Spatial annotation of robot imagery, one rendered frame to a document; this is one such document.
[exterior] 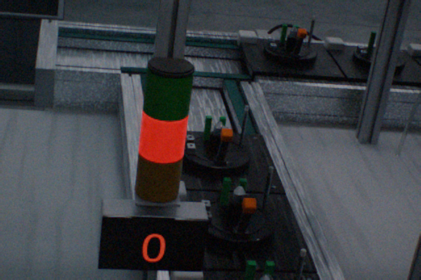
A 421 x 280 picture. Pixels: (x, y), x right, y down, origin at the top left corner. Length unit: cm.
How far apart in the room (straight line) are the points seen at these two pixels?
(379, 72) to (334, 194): 34
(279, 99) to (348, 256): 59
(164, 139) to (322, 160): 112
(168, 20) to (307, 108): 128
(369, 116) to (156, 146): 122
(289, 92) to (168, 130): 124
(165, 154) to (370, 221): 93
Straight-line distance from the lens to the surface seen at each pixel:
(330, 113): 218
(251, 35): 232
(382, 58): 204
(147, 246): 98
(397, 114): 223
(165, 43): 91
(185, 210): 98
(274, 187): 162
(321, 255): 148
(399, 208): 188
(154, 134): 91
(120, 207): 98
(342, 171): 197
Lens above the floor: 175
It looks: 26 degrees down
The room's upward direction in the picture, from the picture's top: 8 degrees clockwise
